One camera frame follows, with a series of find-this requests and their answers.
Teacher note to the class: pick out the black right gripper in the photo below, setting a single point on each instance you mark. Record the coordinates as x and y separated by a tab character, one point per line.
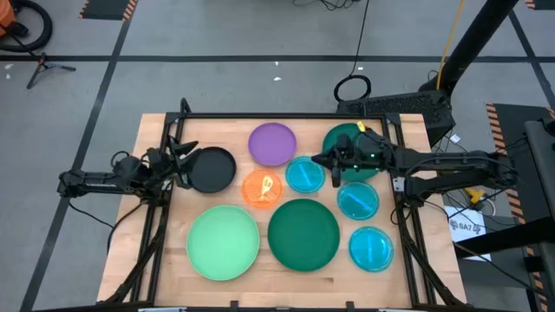
381	151

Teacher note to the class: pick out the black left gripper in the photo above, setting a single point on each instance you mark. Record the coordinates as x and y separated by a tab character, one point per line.
158	167

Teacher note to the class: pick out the translucent blue plastic plate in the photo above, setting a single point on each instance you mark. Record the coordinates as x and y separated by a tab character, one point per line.
358	200
371	249
305	175

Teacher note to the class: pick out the black plastic plate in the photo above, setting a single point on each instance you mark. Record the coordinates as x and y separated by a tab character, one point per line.
214	171

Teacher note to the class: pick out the purple plastic plate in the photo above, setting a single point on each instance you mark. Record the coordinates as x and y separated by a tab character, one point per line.
272	144

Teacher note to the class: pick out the dark green plastic plate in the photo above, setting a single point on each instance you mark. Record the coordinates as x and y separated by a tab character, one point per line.
331	136
303	235

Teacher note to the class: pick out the translucent orange plastic plate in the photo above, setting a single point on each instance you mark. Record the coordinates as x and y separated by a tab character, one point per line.
253	190

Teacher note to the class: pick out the light green plastic plate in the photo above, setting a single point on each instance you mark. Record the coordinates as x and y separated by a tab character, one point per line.
223	242

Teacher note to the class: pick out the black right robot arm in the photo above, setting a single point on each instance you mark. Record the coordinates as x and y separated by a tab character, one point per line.
459	162

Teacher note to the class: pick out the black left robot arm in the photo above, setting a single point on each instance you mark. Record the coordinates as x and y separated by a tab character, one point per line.
93	181

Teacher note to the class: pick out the small white card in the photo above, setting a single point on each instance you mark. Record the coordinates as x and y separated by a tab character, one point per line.
454	138

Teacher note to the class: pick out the yellow plug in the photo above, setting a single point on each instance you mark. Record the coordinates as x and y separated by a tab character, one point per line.
475	195

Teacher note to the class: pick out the white paper label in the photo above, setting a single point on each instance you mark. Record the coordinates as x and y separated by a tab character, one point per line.
466	227

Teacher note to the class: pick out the small floor tripod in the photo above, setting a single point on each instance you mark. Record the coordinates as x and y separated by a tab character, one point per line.
43	66

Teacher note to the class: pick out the black hazard striped floor mat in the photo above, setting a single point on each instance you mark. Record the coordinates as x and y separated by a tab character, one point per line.
106	8
542	4
507	125

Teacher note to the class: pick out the black metal beam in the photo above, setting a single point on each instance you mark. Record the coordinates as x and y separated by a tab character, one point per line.
498	238

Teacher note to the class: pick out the black slanted pole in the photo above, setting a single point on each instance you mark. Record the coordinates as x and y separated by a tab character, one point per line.
472	39

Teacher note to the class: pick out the black cart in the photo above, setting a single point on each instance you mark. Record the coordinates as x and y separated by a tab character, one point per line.
544	164

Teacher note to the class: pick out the orange vacuum cleaner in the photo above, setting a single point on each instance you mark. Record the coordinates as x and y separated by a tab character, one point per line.
5	17

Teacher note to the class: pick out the black aluminium table frame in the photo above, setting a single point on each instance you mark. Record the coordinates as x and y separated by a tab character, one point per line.
277	115

